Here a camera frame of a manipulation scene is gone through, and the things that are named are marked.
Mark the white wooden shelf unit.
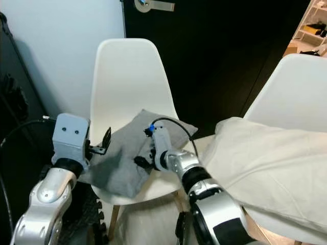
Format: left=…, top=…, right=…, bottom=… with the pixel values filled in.
left=289, top=0, right=327, bottom=57

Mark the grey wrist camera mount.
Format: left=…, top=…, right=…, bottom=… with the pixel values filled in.
left=152, top=127, right=172, bottom=156
left=52, top=113, right=91, bottom=163

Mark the black door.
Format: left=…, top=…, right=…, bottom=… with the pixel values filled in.
left=122, top=0, right=312, bottom=138

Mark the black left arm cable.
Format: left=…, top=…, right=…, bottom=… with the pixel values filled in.
left=0, top=117, right=57, bottom=230

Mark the black robot leg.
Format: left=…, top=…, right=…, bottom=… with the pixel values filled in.
left=175, top=211, right=195, bottom=243

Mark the large cream pillow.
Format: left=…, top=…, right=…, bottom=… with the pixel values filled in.
left=199, top=116, right=327, bottom=233

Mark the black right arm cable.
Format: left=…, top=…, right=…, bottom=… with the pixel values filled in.
left=148, top=117, right=201, bottom=158

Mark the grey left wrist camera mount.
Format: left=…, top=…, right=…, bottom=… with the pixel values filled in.
left=52, top=113, right=91, bottom=163

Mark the white plastic shell chair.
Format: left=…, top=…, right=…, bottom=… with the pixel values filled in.
left=89, top=38, right=216, bottom=241
left=241, top=54, right=327, bottom=245

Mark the black cabinet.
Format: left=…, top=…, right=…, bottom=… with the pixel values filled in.
left=0, top=13, right=62, bottom=245

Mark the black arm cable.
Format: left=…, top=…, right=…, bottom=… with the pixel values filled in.
left=148, top=117, right=201, bottom=158
left=0, top=117, right=57, bottom=230

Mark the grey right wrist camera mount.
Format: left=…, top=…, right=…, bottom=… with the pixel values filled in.
left=152, top=127, right=172, bottom=156

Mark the silver door handle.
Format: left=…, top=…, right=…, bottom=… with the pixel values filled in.
left=134, top=0, right=175, bottom=13

